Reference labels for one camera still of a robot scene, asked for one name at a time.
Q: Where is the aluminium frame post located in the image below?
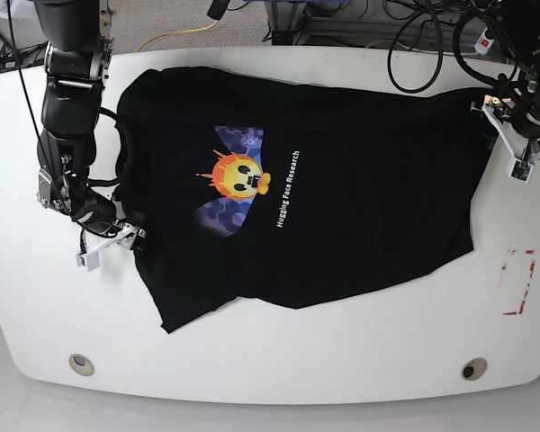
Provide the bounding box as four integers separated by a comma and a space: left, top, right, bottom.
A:
264, 1, 307, 46

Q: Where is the right table cable grommet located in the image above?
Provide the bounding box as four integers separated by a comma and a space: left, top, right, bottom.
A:
461, 358, 488, 381

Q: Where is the white power strip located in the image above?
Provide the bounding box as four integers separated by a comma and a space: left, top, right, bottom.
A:
474, 27, 495, 55

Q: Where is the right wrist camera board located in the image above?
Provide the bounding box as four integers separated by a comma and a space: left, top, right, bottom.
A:
76, 251, 100, 272

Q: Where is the black printed T-shirt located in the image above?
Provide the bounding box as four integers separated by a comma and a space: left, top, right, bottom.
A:
116, 67, 491, 332

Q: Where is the black tripod stand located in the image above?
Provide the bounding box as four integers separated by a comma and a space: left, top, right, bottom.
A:
0, 41, 48, 73

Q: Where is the yellow cable on floor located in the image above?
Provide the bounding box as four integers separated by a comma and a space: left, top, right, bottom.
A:
138, 16, 220, 54

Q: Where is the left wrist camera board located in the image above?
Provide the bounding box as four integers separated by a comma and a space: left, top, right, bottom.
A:
508, 158, 534, 184

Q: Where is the table cable grommet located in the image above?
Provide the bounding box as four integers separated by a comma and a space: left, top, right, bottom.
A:
68, 354, 95, 377
461, 358, 488, 381

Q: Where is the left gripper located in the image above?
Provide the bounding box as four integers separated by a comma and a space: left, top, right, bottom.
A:
471, 94, 540, 162

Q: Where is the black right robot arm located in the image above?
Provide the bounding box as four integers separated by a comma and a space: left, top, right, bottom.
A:
34, 1, 145, 270

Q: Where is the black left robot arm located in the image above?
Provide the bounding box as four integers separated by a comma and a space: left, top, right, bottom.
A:
386, 1, 540, 167

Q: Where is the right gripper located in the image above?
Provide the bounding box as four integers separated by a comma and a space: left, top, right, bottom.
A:
74, 198, 146, 256

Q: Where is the left table cable grommet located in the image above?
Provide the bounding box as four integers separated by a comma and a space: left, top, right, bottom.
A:
68, 354, 95, 377

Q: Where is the red tape rectangle marking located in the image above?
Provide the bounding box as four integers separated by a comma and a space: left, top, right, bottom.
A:
499, 249, 536, 316

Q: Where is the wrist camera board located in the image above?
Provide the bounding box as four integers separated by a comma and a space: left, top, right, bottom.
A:
76, 251, 100, 272
508, 158, 534, 184

